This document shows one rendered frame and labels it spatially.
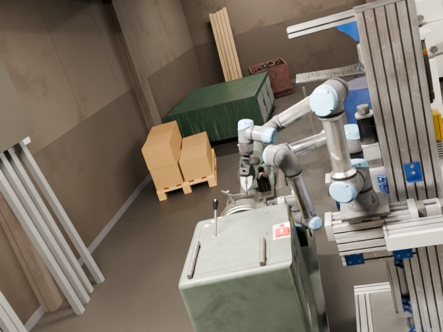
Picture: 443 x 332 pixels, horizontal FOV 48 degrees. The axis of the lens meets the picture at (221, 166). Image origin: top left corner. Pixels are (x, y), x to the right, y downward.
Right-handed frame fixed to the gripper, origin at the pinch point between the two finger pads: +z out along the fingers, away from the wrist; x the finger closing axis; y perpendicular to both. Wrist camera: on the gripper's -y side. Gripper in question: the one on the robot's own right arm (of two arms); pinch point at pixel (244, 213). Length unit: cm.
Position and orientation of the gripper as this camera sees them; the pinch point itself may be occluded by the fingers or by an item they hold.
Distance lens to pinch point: 290.5
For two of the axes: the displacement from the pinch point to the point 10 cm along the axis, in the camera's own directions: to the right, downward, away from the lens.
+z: -9.6, 2.3, 1.9
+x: -2.8, -9.0, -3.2
